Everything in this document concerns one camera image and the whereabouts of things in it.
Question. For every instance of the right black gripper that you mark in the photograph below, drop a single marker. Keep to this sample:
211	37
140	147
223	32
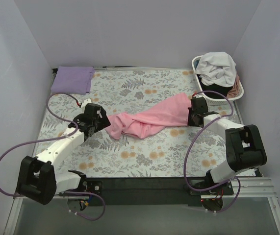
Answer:
191	118

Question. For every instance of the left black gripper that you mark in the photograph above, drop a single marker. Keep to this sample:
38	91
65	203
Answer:
103	119

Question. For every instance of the pink t shirt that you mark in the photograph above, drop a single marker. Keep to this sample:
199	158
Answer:
172	112

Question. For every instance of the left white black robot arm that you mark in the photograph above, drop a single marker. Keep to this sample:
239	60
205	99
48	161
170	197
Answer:
37	179

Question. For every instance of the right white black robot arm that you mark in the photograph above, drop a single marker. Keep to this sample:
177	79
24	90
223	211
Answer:
244	146

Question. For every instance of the white laundry basket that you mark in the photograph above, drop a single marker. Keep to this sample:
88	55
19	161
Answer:
211	101

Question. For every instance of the black garment in basket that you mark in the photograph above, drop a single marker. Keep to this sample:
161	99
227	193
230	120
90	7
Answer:
215	88

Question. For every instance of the brown garment in basket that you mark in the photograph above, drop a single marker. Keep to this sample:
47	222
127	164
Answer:
235	89

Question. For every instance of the white t shirt in basket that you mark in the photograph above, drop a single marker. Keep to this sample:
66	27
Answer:
217	68

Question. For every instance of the floral table cloth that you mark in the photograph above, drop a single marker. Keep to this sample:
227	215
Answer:
160	155

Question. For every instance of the folded purple t shirt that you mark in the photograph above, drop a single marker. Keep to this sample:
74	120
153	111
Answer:
73	80

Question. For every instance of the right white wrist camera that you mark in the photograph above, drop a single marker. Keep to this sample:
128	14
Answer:
195	95

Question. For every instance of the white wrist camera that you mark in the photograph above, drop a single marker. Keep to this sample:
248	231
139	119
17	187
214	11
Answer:
84	103
195	95

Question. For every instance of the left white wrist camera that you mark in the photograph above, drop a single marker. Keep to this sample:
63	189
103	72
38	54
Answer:
84	103

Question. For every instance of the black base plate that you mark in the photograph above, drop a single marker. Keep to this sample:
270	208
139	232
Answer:
139	191

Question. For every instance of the aluminium frame rail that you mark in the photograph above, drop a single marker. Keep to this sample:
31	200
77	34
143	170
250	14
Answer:
255	211

